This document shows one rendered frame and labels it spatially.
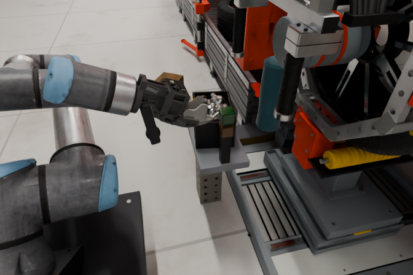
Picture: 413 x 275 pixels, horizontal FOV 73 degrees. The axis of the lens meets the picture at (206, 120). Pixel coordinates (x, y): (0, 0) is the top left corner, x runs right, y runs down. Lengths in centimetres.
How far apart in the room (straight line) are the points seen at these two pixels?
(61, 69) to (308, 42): 46
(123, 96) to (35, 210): 35
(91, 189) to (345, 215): 88
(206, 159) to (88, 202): 39
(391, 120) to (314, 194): 59
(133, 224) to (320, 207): 68
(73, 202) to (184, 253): 62
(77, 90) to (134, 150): 115
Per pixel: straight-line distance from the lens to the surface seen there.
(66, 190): 78
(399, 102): 70
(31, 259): 81
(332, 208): 120
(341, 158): 93
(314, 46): 57
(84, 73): 59
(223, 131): 83
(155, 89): 62
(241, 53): 91
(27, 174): 80
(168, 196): 144
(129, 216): 103
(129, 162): 163
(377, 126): 74
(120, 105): 60
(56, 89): 59
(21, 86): 71
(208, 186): 131
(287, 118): 64
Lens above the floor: 113
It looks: 37 degrees down
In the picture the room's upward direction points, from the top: straight up
